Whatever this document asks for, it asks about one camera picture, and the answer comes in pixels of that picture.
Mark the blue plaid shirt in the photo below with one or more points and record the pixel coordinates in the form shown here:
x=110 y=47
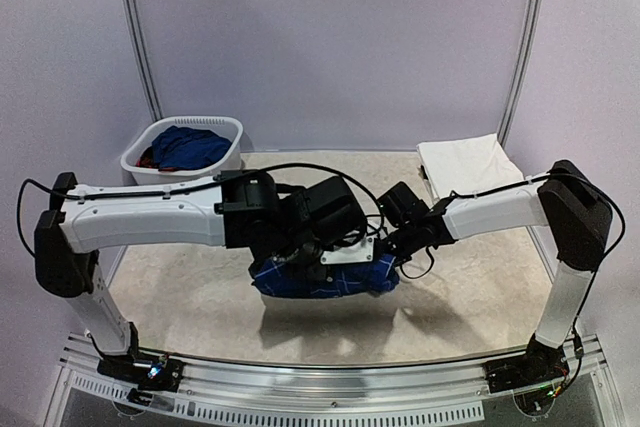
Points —
x=287 y=281

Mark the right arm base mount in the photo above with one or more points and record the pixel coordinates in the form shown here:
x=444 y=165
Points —
x=536 y=378

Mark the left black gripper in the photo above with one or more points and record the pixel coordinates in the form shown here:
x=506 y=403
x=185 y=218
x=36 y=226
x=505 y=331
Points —
x=320 y=272

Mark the white plastic laundry basket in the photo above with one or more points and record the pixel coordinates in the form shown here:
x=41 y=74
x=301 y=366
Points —
x=227 y=127

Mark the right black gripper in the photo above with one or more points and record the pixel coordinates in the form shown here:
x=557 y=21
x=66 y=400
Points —
x=395 y=241

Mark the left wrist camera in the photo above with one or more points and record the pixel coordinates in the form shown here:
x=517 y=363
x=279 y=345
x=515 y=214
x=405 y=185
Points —
x=361 y=252

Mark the right corner wall post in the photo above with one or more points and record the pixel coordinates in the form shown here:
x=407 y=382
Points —
x=531 y=16

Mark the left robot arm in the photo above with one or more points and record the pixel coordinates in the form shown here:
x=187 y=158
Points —
x=83 y=219

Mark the corner wall post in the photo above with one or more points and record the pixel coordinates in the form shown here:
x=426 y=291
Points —
x=142 y=60
x=531 y=16

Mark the dark blue garment in basket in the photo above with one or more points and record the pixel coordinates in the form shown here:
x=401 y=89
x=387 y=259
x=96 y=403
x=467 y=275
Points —
x=187 y=148

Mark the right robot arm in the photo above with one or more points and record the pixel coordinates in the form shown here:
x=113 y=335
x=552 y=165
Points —
x=577 y=213

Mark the red garment in basket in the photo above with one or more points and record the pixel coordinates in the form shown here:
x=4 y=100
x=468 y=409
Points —
x=152 y=159

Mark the white t-shirt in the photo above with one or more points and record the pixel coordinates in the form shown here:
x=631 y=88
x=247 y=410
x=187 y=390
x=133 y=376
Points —
x=466 y=166

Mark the left corner wall post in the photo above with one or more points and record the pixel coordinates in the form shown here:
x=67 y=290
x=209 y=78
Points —
x=142 y=60

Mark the aluminium front rail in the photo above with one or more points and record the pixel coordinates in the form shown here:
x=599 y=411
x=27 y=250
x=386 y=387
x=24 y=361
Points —
x=225 y=393

